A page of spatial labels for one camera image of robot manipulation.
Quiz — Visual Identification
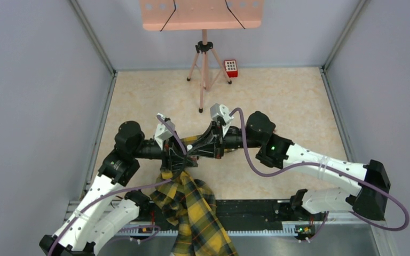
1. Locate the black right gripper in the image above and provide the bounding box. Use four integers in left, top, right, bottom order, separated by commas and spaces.
188, 120, 263, 159

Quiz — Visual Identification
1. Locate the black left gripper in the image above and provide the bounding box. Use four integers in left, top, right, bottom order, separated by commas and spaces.
132, 130, 198, 171

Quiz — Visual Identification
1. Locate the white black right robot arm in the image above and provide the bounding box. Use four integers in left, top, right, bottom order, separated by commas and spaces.
186, 108, 391, 221

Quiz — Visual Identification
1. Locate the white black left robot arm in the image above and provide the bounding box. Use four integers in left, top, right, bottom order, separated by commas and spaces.
39, 119, 193, 255

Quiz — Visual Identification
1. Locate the yellow plaid shirt sleeve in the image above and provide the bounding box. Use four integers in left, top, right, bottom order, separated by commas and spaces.
149, 147, 238, 255

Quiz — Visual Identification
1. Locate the red keypad box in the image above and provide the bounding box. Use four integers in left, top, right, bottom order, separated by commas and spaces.
223, 59, 239, 78

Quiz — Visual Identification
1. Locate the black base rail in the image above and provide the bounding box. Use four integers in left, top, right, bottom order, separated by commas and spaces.
117, 199, 372, 241

